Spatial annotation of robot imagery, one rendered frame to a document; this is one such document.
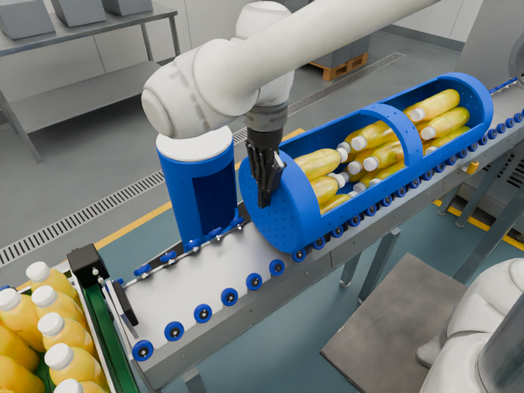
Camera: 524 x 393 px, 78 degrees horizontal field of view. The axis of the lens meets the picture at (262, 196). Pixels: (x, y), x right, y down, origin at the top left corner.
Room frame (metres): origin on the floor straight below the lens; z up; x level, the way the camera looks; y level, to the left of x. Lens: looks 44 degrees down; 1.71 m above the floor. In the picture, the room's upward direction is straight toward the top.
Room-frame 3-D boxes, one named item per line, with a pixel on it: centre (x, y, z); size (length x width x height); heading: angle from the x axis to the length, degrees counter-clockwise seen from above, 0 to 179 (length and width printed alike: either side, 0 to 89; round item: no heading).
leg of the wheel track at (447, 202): (1.60, -1.29, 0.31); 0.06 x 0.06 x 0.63; 35
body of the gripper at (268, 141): (0.58, -0.01, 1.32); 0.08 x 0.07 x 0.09; 35
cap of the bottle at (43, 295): (0.34, 0.45, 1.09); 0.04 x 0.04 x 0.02
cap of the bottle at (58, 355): (0.22, 0.37, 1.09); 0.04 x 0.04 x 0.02
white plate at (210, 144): (1.02, 0.25, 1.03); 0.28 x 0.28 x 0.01
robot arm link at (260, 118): (0.58, -0.01, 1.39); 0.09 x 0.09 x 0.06
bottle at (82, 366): (0.22, 0.37, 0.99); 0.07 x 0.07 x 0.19
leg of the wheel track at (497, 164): (1.49, -1.37, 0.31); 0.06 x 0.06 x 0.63; 35
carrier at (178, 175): (1.02, 0.25, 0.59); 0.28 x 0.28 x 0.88
